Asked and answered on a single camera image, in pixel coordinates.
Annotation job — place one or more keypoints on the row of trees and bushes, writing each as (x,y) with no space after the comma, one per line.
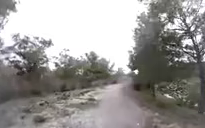
(73,68)

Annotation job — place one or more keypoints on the tall dark green tree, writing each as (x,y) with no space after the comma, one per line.
(150,53)

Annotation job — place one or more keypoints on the grey dirt path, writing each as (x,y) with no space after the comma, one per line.
(118,111)

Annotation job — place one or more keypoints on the rough stony ground with scrub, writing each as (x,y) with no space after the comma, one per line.
(53,106)

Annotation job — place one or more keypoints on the grassy verge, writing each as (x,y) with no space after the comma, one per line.
(170,110)

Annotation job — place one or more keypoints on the bare-trunked tree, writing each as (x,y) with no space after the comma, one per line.
(202,83)

